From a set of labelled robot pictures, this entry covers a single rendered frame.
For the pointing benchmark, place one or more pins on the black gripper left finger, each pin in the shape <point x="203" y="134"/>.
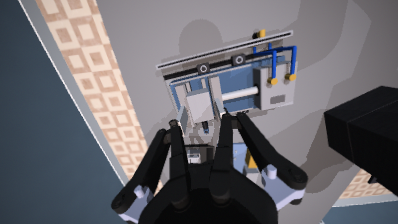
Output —
<point x="137" y="193"/>

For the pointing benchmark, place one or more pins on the yellow flat block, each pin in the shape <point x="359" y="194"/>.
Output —
<point x="249" y="161"/>

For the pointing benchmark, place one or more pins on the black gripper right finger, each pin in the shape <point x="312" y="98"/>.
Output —
<point x="282" y="180"/>

